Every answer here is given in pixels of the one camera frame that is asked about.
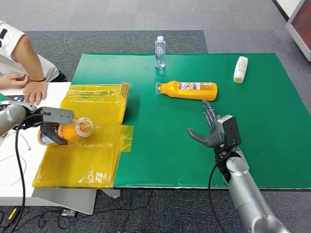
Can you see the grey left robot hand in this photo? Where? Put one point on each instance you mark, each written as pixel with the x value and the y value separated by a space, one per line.
pixel 50 130

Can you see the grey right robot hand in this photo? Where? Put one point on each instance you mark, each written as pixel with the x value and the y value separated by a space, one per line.
pixel 214 140

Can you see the orange bottle with clear cap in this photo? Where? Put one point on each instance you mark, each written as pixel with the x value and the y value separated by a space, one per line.
pixel 70 133
pixel 174 92

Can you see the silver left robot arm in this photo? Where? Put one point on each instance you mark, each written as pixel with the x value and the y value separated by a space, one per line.
pixel 10 117

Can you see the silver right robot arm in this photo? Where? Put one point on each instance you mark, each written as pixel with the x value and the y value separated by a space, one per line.
pixel 245 193

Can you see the person's left forearm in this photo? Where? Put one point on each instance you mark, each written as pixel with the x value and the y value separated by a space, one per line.
pixel 29 58

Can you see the person's right forearm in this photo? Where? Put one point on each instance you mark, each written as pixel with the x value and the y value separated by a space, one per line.
pixel 3 83

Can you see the small white bottle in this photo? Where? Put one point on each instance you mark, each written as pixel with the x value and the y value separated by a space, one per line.
pixel 240 69

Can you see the clear water bottle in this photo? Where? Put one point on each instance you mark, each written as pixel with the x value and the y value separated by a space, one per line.
pixel 160 53

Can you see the person's left hand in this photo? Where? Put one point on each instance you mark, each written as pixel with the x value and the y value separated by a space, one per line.
pixel 35 93

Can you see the person's hand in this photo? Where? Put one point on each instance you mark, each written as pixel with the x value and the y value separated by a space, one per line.
pixel 16 80
pixel 35 93

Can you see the yellow plastic sheet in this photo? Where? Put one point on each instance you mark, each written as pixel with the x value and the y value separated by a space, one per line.
pixel 80 164

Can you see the green table mat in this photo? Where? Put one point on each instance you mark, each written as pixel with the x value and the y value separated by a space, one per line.
pixel 170 144

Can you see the person's right hand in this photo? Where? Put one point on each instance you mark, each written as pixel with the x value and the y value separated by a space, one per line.
pixel 16 80

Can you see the black power adapter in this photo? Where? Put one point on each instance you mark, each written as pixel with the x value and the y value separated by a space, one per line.
pixel 69 213

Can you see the black box with yellow stripe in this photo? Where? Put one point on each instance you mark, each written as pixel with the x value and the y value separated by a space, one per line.
pixel 12 214

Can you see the person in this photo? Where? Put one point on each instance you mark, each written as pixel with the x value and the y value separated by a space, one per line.
pixel 7 48

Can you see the brown cardboard strip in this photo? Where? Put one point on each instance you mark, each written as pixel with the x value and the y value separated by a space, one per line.
pixel 124 90

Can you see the cabinet with red panels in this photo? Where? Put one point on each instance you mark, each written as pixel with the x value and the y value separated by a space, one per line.
pixel 300 35

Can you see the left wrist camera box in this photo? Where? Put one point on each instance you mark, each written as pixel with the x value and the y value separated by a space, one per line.
pixel 58 115

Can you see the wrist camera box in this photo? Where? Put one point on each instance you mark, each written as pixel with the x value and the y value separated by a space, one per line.
pixel 58 115
pixel 230 130

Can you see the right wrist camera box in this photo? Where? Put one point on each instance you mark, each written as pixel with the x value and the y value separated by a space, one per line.
pixel 230 130

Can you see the grey desk base plate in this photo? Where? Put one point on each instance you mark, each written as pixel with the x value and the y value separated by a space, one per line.
pixel 80 201

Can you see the grey table foot bracket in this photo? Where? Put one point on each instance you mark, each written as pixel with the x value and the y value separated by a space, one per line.
pixel 111 193

